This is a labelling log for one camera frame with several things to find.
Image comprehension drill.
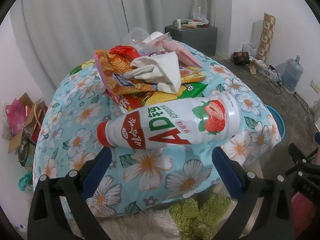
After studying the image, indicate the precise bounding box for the white strawberry milk bottle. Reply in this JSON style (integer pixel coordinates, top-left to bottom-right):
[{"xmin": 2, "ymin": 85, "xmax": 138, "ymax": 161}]
[{"xmin": 97, "ymin": 92, "xmax": 240, "ymax": 150}]

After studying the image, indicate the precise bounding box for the green potato chip bag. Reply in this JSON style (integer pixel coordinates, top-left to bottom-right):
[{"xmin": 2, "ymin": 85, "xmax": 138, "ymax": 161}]
[{"xmin": 138, "ymin": 82, "xmax": 208, "ymax": 106}]

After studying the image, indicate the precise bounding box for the orange cracker snack bag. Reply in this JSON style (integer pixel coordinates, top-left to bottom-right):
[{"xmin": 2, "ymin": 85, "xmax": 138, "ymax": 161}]
[{"xmin": 94, "ymin": 50, "xmax": 156, "ymax": 95}]

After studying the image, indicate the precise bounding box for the white tissue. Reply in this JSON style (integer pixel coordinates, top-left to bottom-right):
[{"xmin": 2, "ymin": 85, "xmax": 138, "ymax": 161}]
[{"xmin": 123, "ymin": 52, "xmax": 181, "ymax": 94}]

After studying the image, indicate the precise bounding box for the red snack wrapper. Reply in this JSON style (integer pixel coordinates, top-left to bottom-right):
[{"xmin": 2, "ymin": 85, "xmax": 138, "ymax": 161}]
[{"xmin": 110, "ymin": 45, "xmax": 140, "ymax": 61}]

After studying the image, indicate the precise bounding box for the blue trash basket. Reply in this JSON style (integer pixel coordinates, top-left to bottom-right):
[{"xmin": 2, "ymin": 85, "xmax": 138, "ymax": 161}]
[{"xmin": 266, "ymin": 105, "xmax": 285, "ymax": 140}]

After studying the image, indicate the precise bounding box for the green fluffy rug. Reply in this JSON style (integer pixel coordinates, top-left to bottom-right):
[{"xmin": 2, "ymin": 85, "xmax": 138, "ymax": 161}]
[{"xmin": 169, "ymin": 193, "xmax": 232, "ymax": 239}]

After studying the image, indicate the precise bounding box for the blue water jug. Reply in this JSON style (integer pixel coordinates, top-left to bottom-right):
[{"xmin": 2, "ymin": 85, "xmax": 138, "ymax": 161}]
[{"xmin": 281, "ymin": 55, "xmax": 304, "ymax": 94}]

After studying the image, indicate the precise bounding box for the cardboard and bags pile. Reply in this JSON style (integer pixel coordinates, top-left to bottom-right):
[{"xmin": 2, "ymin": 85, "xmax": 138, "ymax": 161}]
[{"xmin": 3, "ymin": 93, "xmax": 48, "ymax": 171}]

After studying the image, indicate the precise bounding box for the dark gift box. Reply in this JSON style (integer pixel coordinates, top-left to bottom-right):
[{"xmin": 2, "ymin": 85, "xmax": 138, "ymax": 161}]
[{"xmin": 233, "ymin": 51, "xmax": 250, "ymax": 66}]

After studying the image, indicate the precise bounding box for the patterned rolled mat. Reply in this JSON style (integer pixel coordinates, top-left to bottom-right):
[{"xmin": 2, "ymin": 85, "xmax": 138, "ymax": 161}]
[{"xmin": 257, "ymin": 13, "xmax": 276, "ymax": 63}]

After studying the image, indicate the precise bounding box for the dark grey cabinet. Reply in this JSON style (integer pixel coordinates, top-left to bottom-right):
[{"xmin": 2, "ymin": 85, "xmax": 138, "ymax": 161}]
[{"xmin": 164, "ymin": 25, "xmax": 217, "ymax": 56}]

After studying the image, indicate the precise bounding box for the grey curtain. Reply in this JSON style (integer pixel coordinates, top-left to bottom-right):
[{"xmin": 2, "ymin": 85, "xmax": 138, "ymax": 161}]
[{"xmin": 9, "ymin": 0, "xmax": 217, "ymax": 98}]

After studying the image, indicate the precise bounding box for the clear plastic cup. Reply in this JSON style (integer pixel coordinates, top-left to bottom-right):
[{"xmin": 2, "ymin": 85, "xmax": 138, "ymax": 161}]
[{"xmin": 122, "ymin": 27, "xmax": 151, "ymax": 48}]

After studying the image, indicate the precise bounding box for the black floor cable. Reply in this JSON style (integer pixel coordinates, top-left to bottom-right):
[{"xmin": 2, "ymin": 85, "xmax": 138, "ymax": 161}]
[{"xmin": 265, "ymin": 64, "xmax": 315, "ymax": 116}]

